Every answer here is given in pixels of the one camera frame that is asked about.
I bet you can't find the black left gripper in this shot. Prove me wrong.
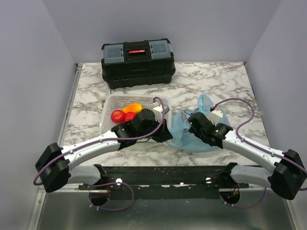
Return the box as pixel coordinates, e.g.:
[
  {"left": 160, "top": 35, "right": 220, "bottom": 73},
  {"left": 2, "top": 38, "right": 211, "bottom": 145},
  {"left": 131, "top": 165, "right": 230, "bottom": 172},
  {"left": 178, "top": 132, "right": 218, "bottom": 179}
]
[{"left": 138, "top": 117, "right": 173, "bottom": 143}]

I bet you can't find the yellow fake fruit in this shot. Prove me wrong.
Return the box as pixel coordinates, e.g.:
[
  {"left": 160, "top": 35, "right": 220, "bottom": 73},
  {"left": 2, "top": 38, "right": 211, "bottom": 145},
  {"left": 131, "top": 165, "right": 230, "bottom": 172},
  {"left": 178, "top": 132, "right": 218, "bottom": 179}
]
[{"left": 122, "top": 103, "right": 143, "bottom": 113}]

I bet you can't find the light blue plastic bag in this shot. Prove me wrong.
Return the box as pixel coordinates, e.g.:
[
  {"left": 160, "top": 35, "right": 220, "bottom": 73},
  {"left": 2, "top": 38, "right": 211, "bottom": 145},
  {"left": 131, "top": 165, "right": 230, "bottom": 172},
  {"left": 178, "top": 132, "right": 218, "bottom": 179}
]
[{"left": 168, "top": 94, "right": 231, "bottom": 152}]

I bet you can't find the red fake apple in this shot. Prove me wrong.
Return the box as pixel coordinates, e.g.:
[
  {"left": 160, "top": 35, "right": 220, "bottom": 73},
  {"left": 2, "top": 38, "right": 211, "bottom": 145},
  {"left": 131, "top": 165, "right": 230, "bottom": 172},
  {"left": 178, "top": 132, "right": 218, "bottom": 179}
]
[{"left": 110, "top": 110, "right": 126, "bottom": 124}]

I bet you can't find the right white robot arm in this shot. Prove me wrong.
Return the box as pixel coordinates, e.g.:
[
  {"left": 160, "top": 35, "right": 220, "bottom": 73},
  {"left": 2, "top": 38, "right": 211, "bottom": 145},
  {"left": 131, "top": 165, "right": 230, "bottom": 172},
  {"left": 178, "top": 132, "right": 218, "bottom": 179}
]
[{"left": 188, "top": 112, "right": 307, "bottom": 200}]

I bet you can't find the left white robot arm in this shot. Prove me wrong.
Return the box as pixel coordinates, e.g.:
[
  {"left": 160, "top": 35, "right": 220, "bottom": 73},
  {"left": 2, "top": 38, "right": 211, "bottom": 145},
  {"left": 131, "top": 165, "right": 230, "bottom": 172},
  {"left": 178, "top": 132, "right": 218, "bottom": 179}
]
[{"left": 33, "top": 109, "right": 172, "bottom": 193}]

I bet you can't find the red fake strawberry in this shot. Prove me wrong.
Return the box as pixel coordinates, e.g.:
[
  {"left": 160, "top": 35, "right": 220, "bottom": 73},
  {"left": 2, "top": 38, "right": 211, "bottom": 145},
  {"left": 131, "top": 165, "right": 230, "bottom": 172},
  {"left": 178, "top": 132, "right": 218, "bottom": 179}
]
[{"left": 124, "top": 112, "right": 136, "bottom": 122}]

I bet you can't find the white plastic basket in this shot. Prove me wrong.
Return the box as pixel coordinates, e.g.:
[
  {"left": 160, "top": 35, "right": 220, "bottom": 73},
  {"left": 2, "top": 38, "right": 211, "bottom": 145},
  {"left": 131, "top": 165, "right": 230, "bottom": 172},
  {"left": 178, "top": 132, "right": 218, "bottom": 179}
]
[{"left": 99, "top": 94, "right": 172, "bottom": 135}]

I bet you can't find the black plastic toolbox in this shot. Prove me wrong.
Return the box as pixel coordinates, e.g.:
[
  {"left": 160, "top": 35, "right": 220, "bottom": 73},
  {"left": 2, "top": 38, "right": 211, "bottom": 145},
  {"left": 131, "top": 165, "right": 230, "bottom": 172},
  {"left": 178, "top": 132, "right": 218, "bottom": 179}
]
[{"left": 101, "top": 38, "right": 176, "bottom": 89}]

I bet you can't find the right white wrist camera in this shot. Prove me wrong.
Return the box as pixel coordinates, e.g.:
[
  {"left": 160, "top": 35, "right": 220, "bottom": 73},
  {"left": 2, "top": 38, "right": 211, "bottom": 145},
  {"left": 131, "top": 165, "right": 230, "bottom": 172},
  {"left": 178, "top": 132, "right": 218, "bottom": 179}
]
[{"left": 206, "top": 109, "right": 224, "bottom": 126}]

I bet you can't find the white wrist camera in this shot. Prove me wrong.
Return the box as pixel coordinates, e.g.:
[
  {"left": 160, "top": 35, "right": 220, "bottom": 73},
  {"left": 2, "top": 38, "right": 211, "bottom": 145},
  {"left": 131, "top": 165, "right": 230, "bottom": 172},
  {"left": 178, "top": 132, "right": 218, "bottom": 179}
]
[
  {"left": 152, "top": 104, "right": 170, "bottom": 120},
  {"left": 206, "top": 109, "right": 224, "bottom": 126}
]

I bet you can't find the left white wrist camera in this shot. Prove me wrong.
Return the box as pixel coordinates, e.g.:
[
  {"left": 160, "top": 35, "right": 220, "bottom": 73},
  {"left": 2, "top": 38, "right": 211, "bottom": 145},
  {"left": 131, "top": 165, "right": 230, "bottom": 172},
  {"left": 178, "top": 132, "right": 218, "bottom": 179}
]
[{"left": 152, "top": 104, "right": 170, "bottom": 120}]

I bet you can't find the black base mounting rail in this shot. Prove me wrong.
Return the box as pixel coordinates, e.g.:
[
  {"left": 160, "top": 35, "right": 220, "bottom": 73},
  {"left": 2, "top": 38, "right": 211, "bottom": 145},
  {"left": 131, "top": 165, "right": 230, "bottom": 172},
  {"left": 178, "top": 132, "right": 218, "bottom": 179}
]
[{"left": 79, "top": 163, "right": 250, "bottom": 200}]

